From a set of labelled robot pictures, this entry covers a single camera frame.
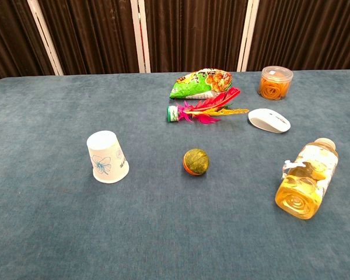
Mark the white paper cup blue flower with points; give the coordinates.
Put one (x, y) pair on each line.
(105, 157)

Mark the teal blue cloth-covered table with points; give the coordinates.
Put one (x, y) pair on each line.
(76, 233)

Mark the green orange small ball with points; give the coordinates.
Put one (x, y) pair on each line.
(196, 162)

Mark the colourful feather shuttlecock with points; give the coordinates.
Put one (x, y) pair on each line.
(210, 105)

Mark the green snack bag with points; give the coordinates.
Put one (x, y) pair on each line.
(192, 84)

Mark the white computer mouse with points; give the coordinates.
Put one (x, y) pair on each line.
(268, 121)

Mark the dark brown pleated curtain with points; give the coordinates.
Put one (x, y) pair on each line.
(309, 35)
(6, 35)
(90, 35)
(192, 35)

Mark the clear jar of rubber bands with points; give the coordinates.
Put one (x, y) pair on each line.
(275, 84)

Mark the yellow tea plastic bottle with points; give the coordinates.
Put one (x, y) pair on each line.
(306, 181)

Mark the white partition frame post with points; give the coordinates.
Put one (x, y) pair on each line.
(140, 43)
(247, 43)
(47, 43)

